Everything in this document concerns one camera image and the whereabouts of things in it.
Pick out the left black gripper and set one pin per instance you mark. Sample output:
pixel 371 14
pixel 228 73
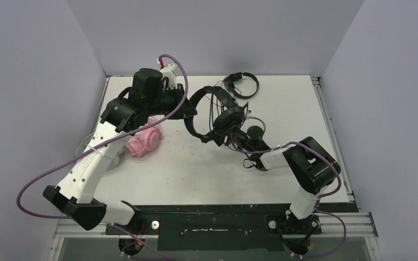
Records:
pixel 186 110

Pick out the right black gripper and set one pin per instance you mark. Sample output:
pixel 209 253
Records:
pixel 235 133

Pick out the pink headset with cable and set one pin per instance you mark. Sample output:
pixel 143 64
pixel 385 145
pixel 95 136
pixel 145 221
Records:
pixel 145 141

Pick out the white grey gaming headset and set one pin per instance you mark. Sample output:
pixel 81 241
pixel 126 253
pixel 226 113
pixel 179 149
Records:
pixel 114 161

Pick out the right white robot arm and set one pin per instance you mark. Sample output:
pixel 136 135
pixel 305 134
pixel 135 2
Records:
pixel 316 171

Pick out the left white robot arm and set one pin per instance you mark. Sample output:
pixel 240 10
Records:
pixel 152 93

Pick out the small black on-ear headphones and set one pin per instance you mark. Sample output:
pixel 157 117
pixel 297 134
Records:
pixel 235 81

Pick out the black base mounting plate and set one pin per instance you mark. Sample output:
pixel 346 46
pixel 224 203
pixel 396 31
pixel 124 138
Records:
pixel 223 227

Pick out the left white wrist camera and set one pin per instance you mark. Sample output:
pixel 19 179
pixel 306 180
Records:
pixel 169 72

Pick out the aluminium frame rail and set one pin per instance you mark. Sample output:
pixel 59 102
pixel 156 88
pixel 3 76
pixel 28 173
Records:
pixel 345 236

